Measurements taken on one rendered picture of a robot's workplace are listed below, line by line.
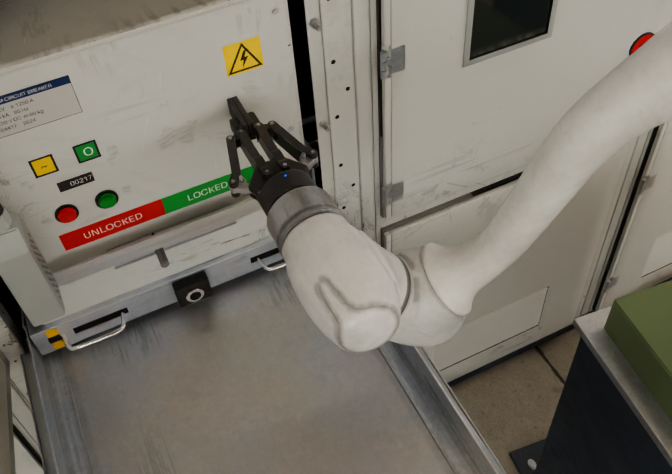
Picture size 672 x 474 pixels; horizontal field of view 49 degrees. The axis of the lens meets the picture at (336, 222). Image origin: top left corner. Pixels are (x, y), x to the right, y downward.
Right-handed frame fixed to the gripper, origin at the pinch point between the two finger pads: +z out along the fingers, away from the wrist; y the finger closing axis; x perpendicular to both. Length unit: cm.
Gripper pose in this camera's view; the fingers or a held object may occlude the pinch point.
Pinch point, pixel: (241, 118)
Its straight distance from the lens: 107.9
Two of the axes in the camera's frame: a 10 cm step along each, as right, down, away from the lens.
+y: 9.0, -3.6, 2.5
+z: -4.3, -6.5, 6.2
